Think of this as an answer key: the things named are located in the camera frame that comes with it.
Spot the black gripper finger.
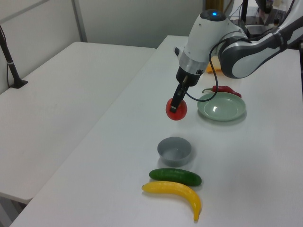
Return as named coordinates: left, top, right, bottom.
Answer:
left=169, top=82, right=189, bottom=114

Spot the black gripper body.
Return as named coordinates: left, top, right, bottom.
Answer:
left=175, top=66, right=203, bottom=87

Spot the red apple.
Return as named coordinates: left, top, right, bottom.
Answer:
left=165, top=97, right=188, bottom=122

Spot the orange plush toy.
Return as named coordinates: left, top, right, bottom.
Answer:
left=205, top=56, right=223, bottom=74

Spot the red chili pepper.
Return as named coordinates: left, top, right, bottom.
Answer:
left=202, top=85, right=242, bottom=98

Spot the pale green plate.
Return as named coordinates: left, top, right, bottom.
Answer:
left=196, top=92, right=246, bottom=122

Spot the grey round bowl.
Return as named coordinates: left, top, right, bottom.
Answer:
left=157, top=136, right=192, bottom=167

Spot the green cucumber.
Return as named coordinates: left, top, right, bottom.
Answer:
left=149, top=168, right=202, bottom=187

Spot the black background pole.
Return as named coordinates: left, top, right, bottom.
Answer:
left=241, top=0, right=250, bottom=25

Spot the yellow banana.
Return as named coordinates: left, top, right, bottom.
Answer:
left=141, top=181, right=202, bottom=222

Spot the white side table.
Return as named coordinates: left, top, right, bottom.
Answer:
left=0, top=42, right=157, bottom=205

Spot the black pole stand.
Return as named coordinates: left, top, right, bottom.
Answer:
left=0, top=25, right=28, bottom=89

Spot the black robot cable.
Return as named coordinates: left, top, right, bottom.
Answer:
left=185, top=35, right=251, bottom=101

